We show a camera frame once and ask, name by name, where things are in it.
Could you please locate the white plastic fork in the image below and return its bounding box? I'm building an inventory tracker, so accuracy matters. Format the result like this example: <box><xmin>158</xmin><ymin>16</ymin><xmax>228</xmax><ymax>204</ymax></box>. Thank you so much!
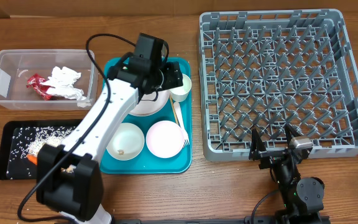
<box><xmin>173</xmin><ymin>102</ymin><xmax>190</xmax><ymax>146</ymax></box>

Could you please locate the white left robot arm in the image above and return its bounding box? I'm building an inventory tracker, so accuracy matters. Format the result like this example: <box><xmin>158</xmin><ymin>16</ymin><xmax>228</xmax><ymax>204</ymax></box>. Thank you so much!
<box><xmin>17</xmin><ymin>33</ymin><xmax>183</xmax><ymax>223</ymax></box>

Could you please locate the white tissue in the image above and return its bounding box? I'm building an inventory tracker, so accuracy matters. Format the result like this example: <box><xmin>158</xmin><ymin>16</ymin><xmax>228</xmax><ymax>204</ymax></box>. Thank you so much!
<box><xmin>40</xmin><ymin>67</ymin><xmax>90</xmax><ymax>108</ymax></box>

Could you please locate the wooden chopstick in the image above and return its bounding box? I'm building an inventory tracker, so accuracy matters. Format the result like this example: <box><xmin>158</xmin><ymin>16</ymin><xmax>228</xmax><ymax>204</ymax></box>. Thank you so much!
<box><xmin>169</xmin><ymin>95</ymin><xmax>179</xmax><ymax>125</ymax></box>

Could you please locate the large white plate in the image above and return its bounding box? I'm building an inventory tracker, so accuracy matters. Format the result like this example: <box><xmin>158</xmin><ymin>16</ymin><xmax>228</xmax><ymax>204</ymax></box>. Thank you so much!
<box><xmin>129</xmin><ymin>90</ymin><xmax>169</xmax><ymax>116</ymax></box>

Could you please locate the red snack wrapper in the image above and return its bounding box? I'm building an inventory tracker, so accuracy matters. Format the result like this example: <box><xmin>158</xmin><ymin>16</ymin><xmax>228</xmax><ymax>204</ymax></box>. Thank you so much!
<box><xmin>26</xmin><ymin>73</ymin><xmax>52</xmax><ymax>101</ymax></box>

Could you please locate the white bowl with food scraps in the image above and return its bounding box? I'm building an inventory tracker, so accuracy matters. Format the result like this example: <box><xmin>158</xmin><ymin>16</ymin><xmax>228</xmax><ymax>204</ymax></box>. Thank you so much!
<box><xmin>106</xmin><ymin>123</ymin><xmax>145</xmax><ymax>161</ymax></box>

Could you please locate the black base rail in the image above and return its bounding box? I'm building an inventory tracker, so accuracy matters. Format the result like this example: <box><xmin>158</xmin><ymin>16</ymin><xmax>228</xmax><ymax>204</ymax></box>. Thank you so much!
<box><xmin>112</xmin><ymin>216</ymin><xmax>331</xmax><ymax>224</ymax></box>

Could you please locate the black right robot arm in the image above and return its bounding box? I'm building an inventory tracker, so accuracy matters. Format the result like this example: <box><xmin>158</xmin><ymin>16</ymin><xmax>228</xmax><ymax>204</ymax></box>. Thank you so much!
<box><xmin>246</xmin><ymin>124</ymin><xmax>330</xmax><ymax>224</ymax></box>

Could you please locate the orange carrot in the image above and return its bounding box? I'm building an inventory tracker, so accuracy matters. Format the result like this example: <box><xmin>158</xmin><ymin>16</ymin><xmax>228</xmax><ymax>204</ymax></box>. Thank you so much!
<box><xmin>27</xmin><ymin>154</ymin><xmax>37</xmax><ymax>165</ymax></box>

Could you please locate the grey dishwasher rack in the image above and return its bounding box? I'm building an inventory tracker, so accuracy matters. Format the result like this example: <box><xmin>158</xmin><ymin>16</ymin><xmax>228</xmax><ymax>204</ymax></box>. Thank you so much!
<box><xmin>198</xmin><ymin>9</ymin><xmax>358</xmax><ymax>161</ymax></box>

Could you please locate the white plastic cup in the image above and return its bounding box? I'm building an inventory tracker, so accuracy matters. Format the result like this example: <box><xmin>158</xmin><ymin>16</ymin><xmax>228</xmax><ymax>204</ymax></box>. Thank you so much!
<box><xmin>170</xmin><ymin>73</ymin><xmax>192</xmax><ymax>102</ymax></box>

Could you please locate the pink small bowl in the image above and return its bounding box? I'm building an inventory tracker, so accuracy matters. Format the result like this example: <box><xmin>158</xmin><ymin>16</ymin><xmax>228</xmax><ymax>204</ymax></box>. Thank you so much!
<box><xmin>146</xmin><ymin>121</ymin><xmax>185</xmax><ymax>159</ymax></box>

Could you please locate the clear plastic bin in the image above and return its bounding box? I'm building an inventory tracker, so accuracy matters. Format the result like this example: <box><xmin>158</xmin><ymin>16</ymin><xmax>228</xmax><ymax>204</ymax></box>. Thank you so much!
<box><xmin>0</xmin><ymin>49</ymin><xmax>99</xmax><ymax>110</ymax></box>

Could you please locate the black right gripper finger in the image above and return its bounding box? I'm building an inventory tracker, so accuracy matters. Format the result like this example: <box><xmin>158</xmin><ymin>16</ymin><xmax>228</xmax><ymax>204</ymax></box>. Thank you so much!
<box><xmin>284</xmin><ymin>123</ymin><xmax>301</xmax><ymax>143</ymax></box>
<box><xmin>249</xmin><ymin>128</ymin><xmax>266</xmax><ymax>161</ymax></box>

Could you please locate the pile of rice scraps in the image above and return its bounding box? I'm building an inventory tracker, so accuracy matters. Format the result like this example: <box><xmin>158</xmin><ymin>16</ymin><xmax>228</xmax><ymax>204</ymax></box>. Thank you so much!
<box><xmin>6</xmin><ymin>126</ymin><xmax>75</xmax><ymax>179</ymax></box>

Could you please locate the teal plastic tray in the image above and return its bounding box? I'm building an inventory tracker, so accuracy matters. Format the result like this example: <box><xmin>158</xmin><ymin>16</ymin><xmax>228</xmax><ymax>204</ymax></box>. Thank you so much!
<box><xmin>100</xmin><ymin>57</ymin><xmax>192</xmax><ymax>174</ymax></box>

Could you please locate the black food waste tray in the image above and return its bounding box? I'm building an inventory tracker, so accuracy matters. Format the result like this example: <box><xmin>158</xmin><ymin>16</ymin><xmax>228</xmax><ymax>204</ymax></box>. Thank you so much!
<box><xmin>0</xmin><ymin>119</ymin><xmax>81</xmax><ymax>180</ymax></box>

